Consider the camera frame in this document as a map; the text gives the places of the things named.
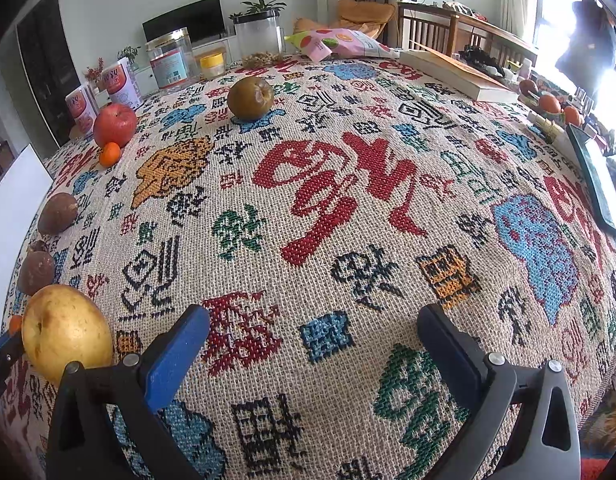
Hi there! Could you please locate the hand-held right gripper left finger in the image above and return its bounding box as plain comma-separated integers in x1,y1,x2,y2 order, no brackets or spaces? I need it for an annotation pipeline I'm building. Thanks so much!
45,304,211,480

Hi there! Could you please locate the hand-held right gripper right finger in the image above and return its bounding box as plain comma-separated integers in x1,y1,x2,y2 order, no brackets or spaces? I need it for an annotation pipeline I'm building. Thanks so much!
417,304,581,480

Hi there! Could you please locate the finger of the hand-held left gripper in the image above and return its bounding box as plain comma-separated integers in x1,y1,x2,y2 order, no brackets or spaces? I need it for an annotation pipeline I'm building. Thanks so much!
0,331,25,402

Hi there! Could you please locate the yellow pear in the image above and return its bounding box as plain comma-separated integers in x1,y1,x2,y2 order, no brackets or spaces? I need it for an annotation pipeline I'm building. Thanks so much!
21,284,113,387

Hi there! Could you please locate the purple sweet potato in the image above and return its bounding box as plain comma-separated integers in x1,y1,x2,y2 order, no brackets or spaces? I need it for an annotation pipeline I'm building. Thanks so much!
38,192,79,236
16,250,56,297

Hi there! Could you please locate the white cardboard box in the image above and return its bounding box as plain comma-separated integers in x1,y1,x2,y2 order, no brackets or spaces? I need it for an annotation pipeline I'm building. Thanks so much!
0,144,54,351

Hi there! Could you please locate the red apple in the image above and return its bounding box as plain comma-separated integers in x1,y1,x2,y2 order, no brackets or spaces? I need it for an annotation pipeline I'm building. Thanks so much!
92,102,138,150

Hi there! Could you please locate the brown-green pear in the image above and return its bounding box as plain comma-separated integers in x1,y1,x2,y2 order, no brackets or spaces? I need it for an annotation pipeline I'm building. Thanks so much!
227,76,275,122

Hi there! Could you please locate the printed woven tablecloth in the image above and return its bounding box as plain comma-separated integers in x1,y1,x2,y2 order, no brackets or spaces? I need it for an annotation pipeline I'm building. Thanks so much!
0,55,616,480

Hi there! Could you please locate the black tablet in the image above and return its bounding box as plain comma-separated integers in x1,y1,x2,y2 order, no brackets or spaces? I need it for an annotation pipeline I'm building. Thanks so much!
565,124,616,238

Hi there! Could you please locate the pink labelled can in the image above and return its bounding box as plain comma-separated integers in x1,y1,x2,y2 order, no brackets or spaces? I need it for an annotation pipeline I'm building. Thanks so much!
100,57,143,111
65,85,99,136

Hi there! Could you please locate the thick book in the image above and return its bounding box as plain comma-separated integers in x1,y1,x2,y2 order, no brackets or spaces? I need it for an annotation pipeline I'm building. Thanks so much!
399,47,526,103

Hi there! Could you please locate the clear jar with gold lid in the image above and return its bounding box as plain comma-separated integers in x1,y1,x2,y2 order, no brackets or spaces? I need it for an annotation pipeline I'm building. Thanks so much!
146,27,197,92

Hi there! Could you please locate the small yellow jar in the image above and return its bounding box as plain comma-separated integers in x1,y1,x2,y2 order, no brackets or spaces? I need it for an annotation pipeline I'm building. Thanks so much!
199,52,226,80

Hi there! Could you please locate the black glass cabinet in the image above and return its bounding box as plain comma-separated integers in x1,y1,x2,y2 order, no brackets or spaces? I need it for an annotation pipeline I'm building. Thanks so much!
15,0,86,146

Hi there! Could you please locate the brown dried snack pile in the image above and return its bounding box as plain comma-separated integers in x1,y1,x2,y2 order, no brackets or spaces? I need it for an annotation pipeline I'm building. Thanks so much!
243,50,283,67

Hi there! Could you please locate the pink snack bag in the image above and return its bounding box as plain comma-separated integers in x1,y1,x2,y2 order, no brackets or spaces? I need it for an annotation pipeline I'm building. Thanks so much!
285,27,401,63

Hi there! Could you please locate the clear container with black lid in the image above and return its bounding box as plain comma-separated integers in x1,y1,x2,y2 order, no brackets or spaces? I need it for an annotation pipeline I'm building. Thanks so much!
233,9,283,58

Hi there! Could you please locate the wooden slatted bench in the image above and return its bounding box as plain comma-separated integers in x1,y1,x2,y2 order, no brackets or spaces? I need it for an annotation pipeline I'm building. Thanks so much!
398,1,539,68

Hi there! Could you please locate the black television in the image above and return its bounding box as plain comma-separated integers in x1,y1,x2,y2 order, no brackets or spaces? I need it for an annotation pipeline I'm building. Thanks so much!
142,0,227,46

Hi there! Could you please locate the dark hanging coat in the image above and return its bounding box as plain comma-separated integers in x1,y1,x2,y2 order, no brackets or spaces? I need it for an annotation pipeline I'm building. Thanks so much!
555,0,616,93

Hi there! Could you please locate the orange cushioned chair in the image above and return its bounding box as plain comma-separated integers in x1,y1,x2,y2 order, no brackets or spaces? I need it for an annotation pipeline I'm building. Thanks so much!
293,0,396,41

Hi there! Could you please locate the large potted green plant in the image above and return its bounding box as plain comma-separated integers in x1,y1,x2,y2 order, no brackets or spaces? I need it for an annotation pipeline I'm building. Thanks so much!
243,0,289,16

